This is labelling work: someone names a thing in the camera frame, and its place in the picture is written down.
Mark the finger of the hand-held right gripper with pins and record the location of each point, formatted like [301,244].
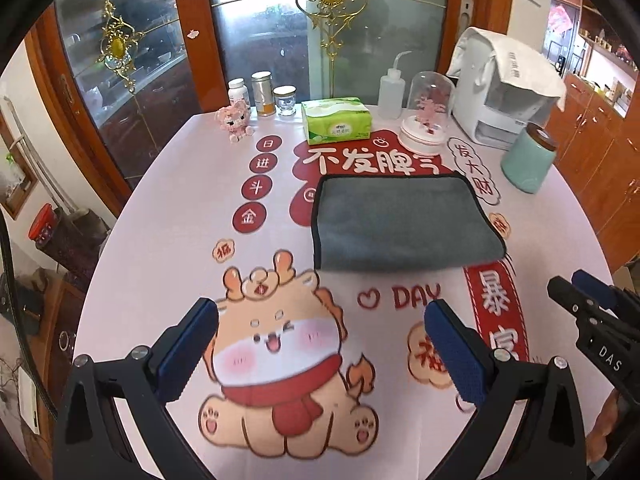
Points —
[595,287]
[570,297]

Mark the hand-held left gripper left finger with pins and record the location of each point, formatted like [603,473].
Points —
[192,345]

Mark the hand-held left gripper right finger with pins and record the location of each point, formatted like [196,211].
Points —
[450,347]

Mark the grey towel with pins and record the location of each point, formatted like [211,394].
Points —
[400,220]

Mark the person's right hand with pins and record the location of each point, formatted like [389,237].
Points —
[607,425]

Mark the wooden cabinet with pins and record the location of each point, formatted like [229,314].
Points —
[595,150]

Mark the mint green ceramic jar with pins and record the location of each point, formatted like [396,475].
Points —
[527,165]

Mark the dark patterned stool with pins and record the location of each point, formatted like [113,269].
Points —
[77,250]

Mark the red lid jar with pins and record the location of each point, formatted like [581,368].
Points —
[42,225]

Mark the white countertop appliance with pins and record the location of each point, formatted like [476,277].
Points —
[475,105]

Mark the pink toy figure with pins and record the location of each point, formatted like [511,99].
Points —
[235,122]

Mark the white cloth cover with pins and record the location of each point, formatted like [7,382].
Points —
[525,67]

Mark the glass dome with pink figure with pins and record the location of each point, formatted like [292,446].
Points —
[425,110]

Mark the wooden framed picture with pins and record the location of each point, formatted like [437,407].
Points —
[17,185]

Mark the green tissue box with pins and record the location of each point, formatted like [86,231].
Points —
[337,122]

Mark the white pill bottle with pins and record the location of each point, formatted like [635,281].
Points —
[238,95]

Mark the small glass jar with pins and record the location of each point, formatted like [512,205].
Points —
[284,102]

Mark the clear squeeze bottle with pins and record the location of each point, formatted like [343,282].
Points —
[389,95]

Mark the gold tin can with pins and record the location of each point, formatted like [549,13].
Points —
[263,92]

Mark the glass door with gold ornament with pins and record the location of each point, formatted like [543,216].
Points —
[140,85]
[330,50]

